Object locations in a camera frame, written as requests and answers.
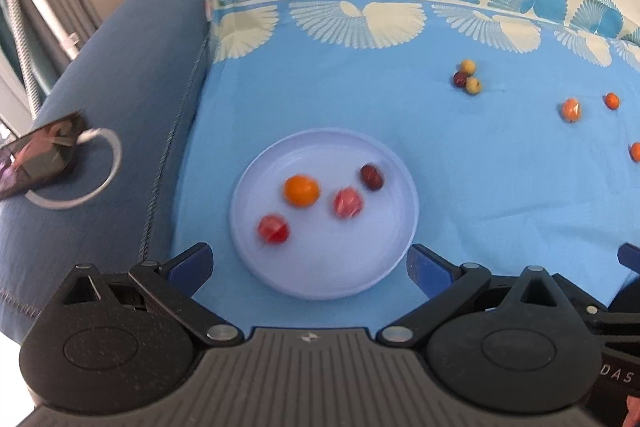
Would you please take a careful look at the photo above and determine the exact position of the blue sofa armrest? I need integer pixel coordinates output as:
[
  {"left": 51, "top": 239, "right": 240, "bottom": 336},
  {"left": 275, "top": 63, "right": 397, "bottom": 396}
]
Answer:
[{"left": 0, "top": 0, "right": 216, "bottom": 343}]

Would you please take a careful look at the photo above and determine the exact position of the red cherry tomato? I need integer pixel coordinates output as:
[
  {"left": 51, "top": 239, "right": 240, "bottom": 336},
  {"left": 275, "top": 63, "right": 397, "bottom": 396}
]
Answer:
[
  {"left": 333, "top": 187, "right": 365, "bottom": 220},
  {"left": 256, "top": 214, "right": 291, "bottom": 246}
]

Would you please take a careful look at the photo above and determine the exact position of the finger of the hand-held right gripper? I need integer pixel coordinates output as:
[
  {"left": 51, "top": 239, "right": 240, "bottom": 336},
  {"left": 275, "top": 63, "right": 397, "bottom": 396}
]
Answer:
[
  {"left": 552, "top": 273, "right": 640, "bottom": 344},
  {"left": 618, "top": 243, "right": 640, "bottom": 273}
]

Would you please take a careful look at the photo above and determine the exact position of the pale blue round plate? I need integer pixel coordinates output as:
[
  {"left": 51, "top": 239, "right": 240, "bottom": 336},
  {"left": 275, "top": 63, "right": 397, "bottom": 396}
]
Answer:
[{"left": 229, "top": 128, "right": 420, "bottom": 299}]

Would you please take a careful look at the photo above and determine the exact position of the blue fan-print cloth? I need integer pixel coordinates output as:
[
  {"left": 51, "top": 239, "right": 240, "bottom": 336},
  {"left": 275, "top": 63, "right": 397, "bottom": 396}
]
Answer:
[{"left": 170, "top": 0, "right": 640, "bottom": 333}]

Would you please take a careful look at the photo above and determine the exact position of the white charging cable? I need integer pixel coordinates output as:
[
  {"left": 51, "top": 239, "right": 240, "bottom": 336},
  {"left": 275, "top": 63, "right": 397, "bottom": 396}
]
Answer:
[{"left": 25, "top": 128, "right": 123, "bottom": 210}]

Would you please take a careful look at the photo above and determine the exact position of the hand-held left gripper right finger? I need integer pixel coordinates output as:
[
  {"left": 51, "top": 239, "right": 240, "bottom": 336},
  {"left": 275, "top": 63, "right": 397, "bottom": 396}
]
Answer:
[{"left": 375, "top": 244, "right": 563, "bottom": 349}]

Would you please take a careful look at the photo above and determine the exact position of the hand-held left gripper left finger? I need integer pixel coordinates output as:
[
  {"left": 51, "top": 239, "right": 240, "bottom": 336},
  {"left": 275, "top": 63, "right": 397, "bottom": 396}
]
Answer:
[{"left": 60, "top": 243, "right": 247, "bottom": 348}]

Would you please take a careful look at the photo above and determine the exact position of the black smartphone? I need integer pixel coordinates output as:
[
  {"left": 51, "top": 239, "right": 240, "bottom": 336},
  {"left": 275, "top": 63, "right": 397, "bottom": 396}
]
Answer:
[{"left": 0, "top": 111, "right": 87, "bottom": 202}]

